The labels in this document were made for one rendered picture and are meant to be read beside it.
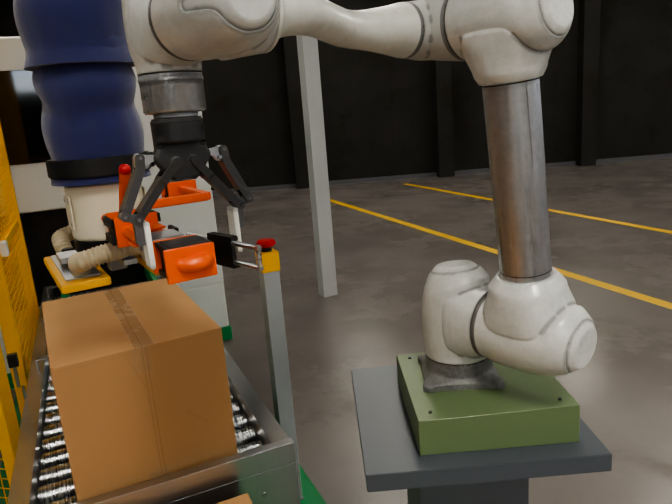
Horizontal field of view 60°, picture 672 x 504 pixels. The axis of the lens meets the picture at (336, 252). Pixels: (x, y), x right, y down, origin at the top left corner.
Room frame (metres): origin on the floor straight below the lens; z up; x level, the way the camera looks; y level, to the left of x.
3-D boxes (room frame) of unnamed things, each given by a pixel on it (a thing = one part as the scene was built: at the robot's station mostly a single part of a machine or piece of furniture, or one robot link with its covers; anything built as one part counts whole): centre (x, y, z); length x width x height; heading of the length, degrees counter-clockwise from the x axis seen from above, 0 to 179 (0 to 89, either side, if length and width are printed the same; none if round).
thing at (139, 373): (1.58, 0.62, 0.75); 0.60 x 0.40 x 0.40; 27
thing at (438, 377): (1.30, -0.27, 0.86); 0.22 x 0.18 x 0.06; 176
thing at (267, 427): (2.48, 0.64, 0.50); 2.31 x 0.05 x 0.19; 23
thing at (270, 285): (2.00, 0.24, 0.50); 0.07 x 0.07 x 1.00; 23
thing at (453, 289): (1.27, -0.27, 1.00); 0.18 x 0.16 x 0.22; 38
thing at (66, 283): (1.33, 0.61, 1.16); 0.34 x 0.10 x 0.05; 31
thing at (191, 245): (0.85, 0.23, 1.27); 0.08 x 0.07 x 0.05; 31
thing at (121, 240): (1.16, 0.40, 1.27); 0.10 x 0.08 x 0.06; 121
